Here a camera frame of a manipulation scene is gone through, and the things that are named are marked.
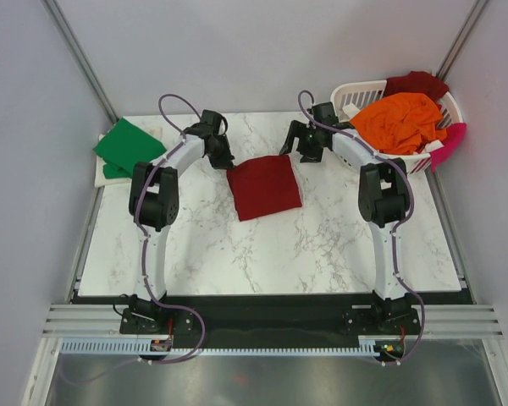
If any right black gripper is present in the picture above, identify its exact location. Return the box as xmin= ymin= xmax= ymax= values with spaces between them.
xmin=279 ymin=120 xmax=324 ymax=163

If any dark red t shirt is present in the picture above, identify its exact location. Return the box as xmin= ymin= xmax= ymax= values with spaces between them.
xmin=226 ymin=155 xmax=302 ymax=222

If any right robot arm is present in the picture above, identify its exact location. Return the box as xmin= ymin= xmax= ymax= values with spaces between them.
xmin=279 ymin=101 xmax=414 ymax=333

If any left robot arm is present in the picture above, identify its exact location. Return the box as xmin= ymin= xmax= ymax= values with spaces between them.
xmin=121 ymin=110 xmax=235 ymax=333

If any folded green t shirt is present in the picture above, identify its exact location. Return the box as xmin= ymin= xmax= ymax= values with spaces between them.
xmin=94 ymin=118 xmax=167 ymax=179

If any orange t shirt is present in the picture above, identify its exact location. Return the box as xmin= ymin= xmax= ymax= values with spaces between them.
xmin=350 ymin=92 xmax=447 ymax=156

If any folded white cloth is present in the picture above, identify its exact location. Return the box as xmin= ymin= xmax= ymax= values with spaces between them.
xmin=93 ymin=124 xmax=164 ymax=188

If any dark red shirt in basket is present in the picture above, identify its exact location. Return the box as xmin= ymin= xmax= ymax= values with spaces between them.
xmin=384 ymin=71 xmax=450 ymax=102

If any pink garment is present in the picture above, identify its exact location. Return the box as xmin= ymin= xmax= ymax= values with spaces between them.
xmin=430 ymin=123 xmax=467 ymax=173

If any right aluminium frame post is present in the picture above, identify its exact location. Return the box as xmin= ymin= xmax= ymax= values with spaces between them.
xmin=436 ymin=0 xmax=491 ymax=81

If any aluminium frame post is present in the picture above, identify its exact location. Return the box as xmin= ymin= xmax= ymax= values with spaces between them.
xmin=41 ymin=0 xmax=119 ymax=123
xmin=436 ymin=0 xmax=491 ymax=81

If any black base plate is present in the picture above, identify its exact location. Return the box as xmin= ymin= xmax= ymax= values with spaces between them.
xmin=119 ymin=290 xmax=420 ymax=350

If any left aluminium frame post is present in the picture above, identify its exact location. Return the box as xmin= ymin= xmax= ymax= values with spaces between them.
xmin=41 ymin=0 xmax=119 ymax=123

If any aluminium front rail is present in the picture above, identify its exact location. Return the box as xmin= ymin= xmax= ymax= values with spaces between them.
xmin=42 ymin=304 xmax=503 ymax=339

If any white slotted cable duct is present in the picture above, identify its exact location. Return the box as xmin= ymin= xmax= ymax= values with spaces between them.
xmin=60 ymin=337 xmax=406 ymax=356

